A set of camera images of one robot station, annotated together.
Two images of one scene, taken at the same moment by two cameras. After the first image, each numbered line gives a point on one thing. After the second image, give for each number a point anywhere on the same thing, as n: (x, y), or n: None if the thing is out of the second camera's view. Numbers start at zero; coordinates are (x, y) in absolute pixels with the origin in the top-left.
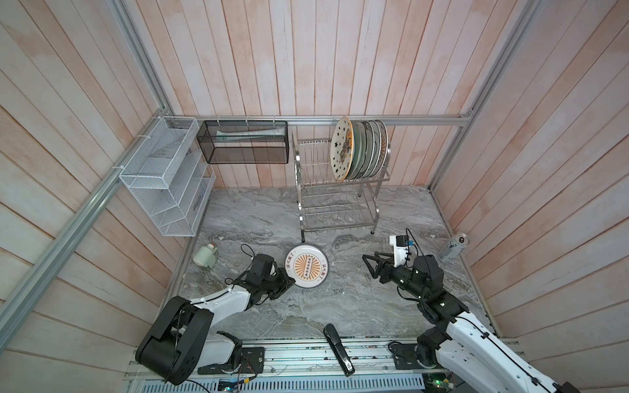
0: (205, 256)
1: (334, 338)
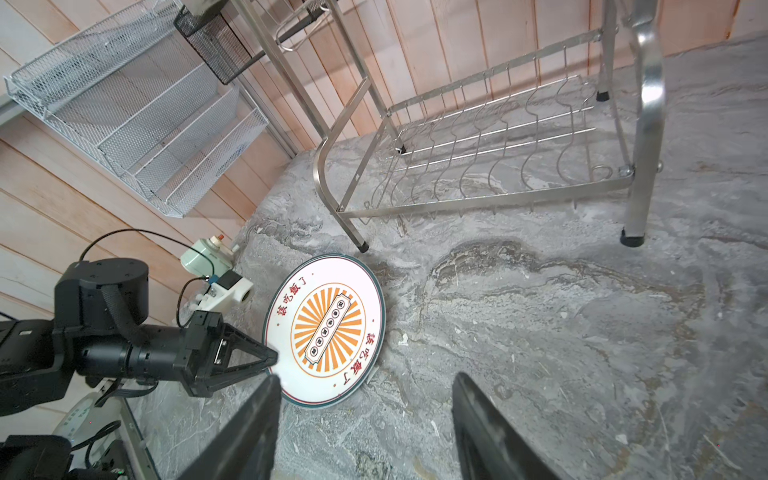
0: (208, 257)
1: None
